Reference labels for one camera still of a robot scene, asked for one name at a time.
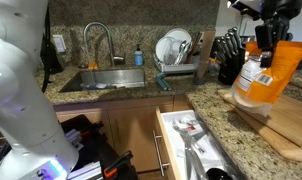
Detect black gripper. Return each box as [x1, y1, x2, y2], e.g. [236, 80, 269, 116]
[229, 0, 302, 68]

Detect orange food packet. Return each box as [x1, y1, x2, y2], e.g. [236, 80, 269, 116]
[231, 41, 302, 116]

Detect wooden kitchen drawer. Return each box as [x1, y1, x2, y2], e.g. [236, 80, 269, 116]
[153, 109, 246, 180]

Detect chrome gooseneck faucet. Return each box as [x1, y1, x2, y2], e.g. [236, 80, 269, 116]
[83, 21, 126, 68]

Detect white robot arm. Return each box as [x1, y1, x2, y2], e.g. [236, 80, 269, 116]
[0, 0, 79, 180]

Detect black knife block with knives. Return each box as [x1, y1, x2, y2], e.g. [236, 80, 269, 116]
[214, 27, 245, 85]

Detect tall wooden board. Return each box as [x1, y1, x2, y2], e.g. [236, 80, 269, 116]
[194, 29, 215, 85]

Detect light wooden cutting board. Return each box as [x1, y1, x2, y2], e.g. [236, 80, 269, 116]
[224, 91, 302, 149]

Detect dish rack with plates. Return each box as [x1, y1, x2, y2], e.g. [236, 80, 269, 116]
[153, 28, 198, 74]

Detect lower wooden cutting board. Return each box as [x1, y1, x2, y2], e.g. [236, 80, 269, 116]
[217, 89, 302, 162]

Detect blue soap dispenser bottle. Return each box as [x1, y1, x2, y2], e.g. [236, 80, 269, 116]
[135, 45, 144, 66]

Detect clear plastic cutlery bags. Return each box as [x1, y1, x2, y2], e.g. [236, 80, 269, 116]
[170, 121, 226, 180]

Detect black ladle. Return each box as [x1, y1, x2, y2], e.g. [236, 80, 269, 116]
[206, 168, 233, 180]

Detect stainless steel sink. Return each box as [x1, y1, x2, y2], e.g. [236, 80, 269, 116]
[61, 69, 145, 92]

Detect orange sponge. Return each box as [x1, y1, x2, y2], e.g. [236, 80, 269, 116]
[88, 63, 98, 70]

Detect dark green glass bottle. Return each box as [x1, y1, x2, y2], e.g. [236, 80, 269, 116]
[40, 36, 63, 74]

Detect metal cabinet door handle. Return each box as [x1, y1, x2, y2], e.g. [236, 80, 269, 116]
[115, 119, 122, 149]

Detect white wall outlet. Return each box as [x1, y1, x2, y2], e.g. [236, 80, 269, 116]
[53, 35, 66, 53]

